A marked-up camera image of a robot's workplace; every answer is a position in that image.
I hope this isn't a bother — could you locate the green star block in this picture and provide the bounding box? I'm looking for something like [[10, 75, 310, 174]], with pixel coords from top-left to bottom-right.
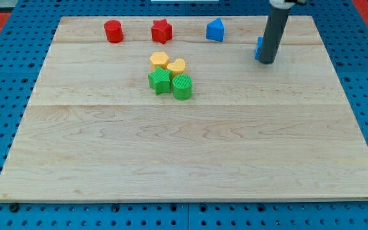
[[148, 66, 171, 95]]

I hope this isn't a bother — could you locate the yellow heart block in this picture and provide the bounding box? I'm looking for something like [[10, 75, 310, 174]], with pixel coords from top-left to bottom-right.
[[167, 58, 186, 79]]

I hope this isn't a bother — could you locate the yellow hexagon block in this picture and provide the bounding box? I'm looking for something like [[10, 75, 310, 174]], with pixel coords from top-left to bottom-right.
[[149, 52, 170, 71]]

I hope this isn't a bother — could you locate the red star block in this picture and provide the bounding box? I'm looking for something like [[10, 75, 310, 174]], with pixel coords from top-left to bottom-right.
[[151, 19, 173, 44]]

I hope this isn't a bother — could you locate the green cylinder block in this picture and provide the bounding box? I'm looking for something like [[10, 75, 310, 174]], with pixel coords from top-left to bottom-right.
[[172, 74, 192, 100]]

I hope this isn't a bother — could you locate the light wooden board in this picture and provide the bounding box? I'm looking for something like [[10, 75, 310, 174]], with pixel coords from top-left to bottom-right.
[[0, 16, 368, 203]]

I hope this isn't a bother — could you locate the blue triangle block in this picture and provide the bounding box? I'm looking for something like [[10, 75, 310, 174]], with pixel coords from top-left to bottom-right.
[[206, 18, 225, 42]]

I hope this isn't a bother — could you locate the blue cube block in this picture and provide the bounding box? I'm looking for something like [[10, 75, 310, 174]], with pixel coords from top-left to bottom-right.
[[254, 36, 263, 60]]

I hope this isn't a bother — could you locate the red cylinder block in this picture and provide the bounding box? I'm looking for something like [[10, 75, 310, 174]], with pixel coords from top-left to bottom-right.
[[103, 20, 124, 43]]

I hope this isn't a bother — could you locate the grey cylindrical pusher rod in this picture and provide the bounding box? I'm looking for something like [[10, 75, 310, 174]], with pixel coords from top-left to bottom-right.
[[258, 6, 290, 65]]

